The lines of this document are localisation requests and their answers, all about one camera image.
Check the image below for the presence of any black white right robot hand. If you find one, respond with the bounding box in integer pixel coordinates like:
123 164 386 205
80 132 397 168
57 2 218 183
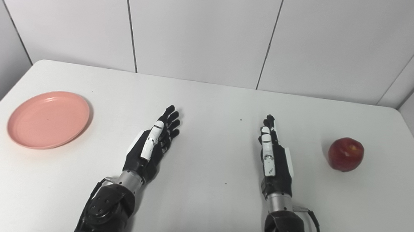
254 114 298 201

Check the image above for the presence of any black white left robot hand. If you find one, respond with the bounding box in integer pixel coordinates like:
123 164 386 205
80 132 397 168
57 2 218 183
122 102 182 186

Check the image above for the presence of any red apple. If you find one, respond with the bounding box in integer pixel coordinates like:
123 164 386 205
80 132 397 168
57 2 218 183
326 136 366 174

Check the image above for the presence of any pink round plate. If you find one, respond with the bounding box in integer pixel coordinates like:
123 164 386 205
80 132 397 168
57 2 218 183
5 87 92 153

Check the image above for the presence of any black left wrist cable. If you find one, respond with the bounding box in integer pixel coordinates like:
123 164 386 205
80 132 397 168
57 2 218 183
88 175 116 212

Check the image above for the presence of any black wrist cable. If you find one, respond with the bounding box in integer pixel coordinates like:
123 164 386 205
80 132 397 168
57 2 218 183
88 175 116 212
291 205 325 232

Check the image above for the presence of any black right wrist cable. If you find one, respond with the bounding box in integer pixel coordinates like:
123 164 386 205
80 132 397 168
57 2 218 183
291 205 325 232

